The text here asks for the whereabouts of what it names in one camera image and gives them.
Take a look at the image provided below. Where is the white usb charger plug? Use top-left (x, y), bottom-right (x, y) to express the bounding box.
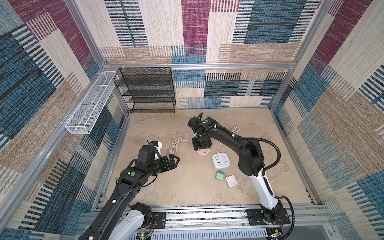
top-left (225, 175), bottom-right (239, 189)

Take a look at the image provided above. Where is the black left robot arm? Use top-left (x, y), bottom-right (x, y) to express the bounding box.
top-left (79, 141), bottom-right (180, 240)

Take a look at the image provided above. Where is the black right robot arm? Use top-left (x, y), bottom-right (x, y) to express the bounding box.
top-left (188, 114), bottom-right (284, 224)

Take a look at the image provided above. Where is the pink round power strip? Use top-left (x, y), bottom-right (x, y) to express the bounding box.
top-left (196, 149), bottom-right (211, 158)

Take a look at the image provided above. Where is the white square power strip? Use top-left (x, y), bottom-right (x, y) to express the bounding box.
top-left (212, 153), bottom-right (231, 171)

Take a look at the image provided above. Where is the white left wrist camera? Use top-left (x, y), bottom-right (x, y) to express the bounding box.
top-left (149, 141), bottom-right (162, 160)

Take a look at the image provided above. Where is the white power strip cable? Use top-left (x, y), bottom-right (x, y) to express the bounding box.
top-left (216, 125), bottom-right (241, 154)

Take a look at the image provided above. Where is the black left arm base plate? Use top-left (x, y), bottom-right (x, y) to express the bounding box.
top-left (139, 212), bottom-right (167, 230)

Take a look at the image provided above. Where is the black wire shelf rack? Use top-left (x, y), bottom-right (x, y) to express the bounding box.
top-left (115, 67), bottom-right (176, 114)

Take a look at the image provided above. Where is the white mesh wall basket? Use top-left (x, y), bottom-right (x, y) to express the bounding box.
top-left (65, 72), bottom-right (117, 135)

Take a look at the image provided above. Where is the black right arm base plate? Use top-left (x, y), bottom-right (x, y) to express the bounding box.
top-left (244, 208), bottom-right (291, 226)

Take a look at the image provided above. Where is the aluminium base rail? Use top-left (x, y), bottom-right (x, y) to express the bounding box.
top-left (152, 204), bottom-right (341, 240)

